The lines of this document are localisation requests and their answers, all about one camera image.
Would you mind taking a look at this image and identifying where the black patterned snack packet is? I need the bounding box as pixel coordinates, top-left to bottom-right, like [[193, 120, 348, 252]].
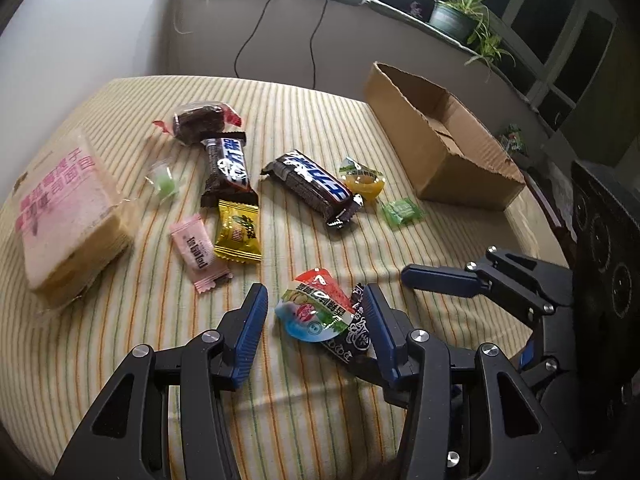
[[321, 283, 370, 365]]

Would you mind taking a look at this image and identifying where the red jelly cup snack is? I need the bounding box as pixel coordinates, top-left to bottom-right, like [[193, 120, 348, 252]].
[[276, 268, 355, 342]]

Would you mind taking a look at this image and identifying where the pink candy packet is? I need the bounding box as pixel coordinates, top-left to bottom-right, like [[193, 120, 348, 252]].
[[169, 214, 231, 294]]

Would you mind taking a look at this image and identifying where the yellow candy packet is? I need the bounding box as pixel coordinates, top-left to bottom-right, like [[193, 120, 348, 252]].
[[214, 200, 262, 263]]

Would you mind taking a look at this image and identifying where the snickers bar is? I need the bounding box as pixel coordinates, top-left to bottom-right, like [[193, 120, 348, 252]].
[[260, 150, 363, 230], [201, 131, 259, 208]]

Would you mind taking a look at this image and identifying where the yellow jelly cup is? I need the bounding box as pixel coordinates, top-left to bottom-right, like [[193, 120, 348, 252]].
[[338, 157, 386, 202]]

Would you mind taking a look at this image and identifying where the green clear candy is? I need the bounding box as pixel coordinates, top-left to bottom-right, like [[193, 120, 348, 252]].
[[145, 162, 179, 203]]

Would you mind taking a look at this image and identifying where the brownie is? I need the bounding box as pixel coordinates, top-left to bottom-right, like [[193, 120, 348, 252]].
[[152, 101, 243, 146]]

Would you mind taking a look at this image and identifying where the light green candy packet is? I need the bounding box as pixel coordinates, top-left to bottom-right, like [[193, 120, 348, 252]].
[[382, 197, 423, 229]]

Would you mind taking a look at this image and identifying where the open cardboard box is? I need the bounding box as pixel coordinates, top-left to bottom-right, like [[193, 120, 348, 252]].
[[364, 62, 526, 211]]

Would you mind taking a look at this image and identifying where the striped beige table cloth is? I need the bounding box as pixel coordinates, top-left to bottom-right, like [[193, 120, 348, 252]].
[[0, 74, 569, 480]]

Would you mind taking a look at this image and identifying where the pink wrapped sandwich bread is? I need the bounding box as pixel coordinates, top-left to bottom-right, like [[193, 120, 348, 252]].
[[11, 129, 140, 309]]

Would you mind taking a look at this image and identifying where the potted spider plant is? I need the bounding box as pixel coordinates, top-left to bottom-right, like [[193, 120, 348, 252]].
[[428, 0, 516, 73]]

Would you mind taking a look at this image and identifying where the black power cable left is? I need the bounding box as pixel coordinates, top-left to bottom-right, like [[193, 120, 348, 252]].
[[233, 0, 296, 79]]

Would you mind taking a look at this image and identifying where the black power cable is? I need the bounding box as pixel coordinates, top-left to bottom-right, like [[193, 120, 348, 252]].
[[308, 0, 334, 90], [233, 0, 296, 79]]

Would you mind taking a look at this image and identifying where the black power cable right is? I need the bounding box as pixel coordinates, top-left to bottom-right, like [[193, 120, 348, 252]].
[[308, 0, 334, 90]]

